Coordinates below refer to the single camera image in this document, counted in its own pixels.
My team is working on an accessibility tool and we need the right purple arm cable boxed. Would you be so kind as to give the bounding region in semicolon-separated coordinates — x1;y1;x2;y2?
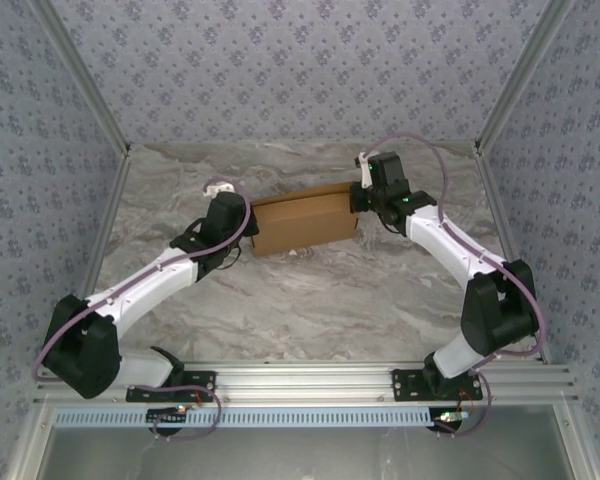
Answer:
362;130;549;439

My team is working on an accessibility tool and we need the small control board with LEDs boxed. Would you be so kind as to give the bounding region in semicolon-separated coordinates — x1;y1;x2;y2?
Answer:
429;408;471;434
146;405;191;425

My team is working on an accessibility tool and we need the brown cardboard box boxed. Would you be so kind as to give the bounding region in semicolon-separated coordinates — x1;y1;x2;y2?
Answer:
248;182;361;257

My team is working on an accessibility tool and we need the blue slotted cable duct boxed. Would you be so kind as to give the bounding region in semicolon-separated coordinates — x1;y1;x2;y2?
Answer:
53;406;456;429

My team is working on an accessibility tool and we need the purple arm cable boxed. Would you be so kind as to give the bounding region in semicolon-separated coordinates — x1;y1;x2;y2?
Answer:
31;177;255;442
362;130;549;439

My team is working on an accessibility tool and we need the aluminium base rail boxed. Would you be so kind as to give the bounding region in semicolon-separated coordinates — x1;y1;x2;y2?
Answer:
32;362;580;405

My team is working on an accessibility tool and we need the aluminium frame post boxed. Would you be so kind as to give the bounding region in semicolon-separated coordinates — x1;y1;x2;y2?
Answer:
473;0;579;154
29;0;132;156

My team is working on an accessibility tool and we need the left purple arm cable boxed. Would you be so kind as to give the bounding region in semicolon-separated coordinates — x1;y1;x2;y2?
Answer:
31;177;255;442

